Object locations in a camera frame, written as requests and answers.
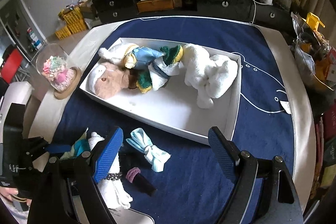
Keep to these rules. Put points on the black cloth purple scrunchie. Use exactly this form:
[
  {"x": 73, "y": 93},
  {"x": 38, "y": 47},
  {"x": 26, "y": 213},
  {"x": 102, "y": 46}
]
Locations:
[{"x": 141, "y": 182}]

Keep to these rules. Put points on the black tv cabinet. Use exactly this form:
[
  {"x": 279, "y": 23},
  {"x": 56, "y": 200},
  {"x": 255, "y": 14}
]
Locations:
[{"x": 210, "y": 6}]

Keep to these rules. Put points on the white waffle cloth bead band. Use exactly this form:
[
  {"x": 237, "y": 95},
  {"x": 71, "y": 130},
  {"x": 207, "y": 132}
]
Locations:
[{"x": 115, "y": 192}]

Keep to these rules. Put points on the yellow toy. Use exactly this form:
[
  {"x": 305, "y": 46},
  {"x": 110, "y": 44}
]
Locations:
[{"x": 313, "y": 20}]

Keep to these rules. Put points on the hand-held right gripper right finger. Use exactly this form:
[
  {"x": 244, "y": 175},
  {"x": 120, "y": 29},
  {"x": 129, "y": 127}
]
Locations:
[{"x": 223, "y": 154}]

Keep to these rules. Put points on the wooden box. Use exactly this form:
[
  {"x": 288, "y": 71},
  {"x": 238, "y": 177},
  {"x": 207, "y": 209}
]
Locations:
[{"x": 155, "y": 5}]

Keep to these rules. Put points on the white fluffy towel bundle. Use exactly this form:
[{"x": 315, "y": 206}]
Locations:
[{"x": 207, "y": 74}]

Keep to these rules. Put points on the white cardboard box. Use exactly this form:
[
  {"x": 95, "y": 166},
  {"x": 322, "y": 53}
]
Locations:
[{"x": 173, "y": 113}]

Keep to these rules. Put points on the clear bag of clutter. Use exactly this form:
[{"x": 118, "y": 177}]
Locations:
[{"x": 312, "y": 61}]

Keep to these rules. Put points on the glass dome with flowers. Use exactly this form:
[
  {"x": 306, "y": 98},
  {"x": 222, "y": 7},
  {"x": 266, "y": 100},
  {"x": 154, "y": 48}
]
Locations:
[{"x": 57, "y": 71}]

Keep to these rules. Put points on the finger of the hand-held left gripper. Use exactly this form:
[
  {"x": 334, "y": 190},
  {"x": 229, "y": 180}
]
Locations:
[{"x": 61, "y": 149}]

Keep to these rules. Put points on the yellow plastic crates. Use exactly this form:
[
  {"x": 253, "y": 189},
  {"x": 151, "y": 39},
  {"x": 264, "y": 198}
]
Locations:
[{"x": 73, "y": 20}]

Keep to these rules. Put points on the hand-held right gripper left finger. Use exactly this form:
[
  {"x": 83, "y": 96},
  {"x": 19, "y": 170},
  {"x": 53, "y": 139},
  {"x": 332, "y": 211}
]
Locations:
[{"x": 109, "y": 153}]

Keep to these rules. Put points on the light blue knotted cloth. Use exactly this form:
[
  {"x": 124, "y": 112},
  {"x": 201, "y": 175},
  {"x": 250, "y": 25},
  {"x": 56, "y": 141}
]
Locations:
[{"x": 147, "y": 148}]

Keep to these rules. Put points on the red chair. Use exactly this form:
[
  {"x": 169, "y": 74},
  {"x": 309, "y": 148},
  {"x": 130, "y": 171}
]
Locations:
[{"x": 11, "y": 66}]

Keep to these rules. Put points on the green cloth bundle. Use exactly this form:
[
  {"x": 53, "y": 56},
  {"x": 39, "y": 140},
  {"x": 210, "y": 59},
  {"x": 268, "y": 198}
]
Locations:
[{"x": 69, "y": 154}]

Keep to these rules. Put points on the navy printed blanket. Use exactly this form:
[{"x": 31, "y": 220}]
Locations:
[{"x": 194, "y": 179}]

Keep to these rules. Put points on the person's left hand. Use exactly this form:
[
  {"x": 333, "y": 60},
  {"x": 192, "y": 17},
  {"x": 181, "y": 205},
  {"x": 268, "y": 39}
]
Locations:
[{"x": 8, "y": 192}]

